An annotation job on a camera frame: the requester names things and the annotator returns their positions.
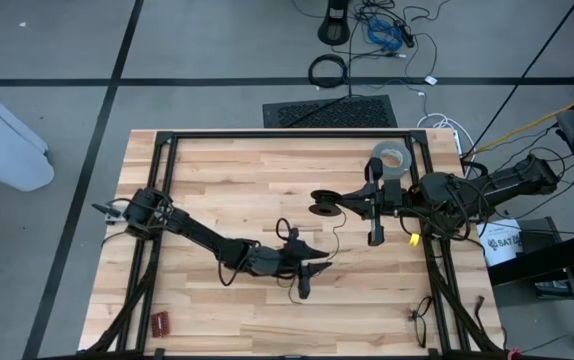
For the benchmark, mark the red ridged block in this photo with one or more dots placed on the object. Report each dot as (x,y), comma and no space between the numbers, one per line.
(161,324)

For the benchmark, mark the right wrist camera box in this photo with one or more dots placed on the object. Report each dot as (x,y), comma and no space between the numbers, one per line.
(434,192)

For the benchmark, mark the grey duct tape roll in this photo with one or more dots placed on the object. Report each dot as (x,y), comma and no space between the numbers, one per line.
(397,170)

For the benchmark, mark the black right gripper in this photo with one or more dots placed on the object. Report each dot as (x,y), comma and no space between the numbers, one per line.
(384,197)

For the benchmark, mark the black floor mat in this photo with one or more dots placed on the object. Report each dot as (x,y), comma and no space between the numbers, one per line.
(327,112)

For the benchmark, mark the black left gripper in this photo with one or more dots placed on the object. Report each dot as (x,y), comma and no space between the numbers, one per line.
(299,260)

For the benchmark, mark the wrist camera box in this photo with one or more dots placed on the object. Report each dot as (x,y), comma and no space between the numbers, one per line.
(267,261)
(434,192)

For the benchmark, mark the thin black slanted strut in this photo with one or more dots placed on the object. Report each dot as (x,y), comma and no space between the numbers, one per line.
(524,75)

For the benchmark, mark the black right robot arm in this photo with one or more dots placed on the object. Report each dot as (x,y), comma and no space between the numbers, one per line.
(517,180)

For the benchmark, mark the white plug adapter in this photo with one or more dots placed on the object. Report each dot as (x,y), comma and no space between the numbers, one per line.
(431,80)

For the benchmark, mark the white power strip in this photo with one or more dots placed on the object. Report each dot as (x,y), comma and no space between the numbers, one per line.
(457,142)

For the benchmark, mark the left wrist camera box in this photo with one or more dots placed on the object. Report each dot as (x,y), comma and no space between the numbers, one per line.
(267,261)

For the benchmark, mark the black eyeglasses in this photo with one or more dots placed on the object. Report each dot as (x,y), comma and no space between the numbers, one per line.
(412,314)

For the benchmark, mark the black aluminium table frame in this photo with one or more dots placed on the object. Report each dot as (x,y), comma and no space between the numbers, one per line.
(292,134)

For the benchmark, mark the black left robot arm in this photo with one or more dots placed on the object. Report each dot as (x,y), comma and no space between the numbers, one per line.
(202,235)

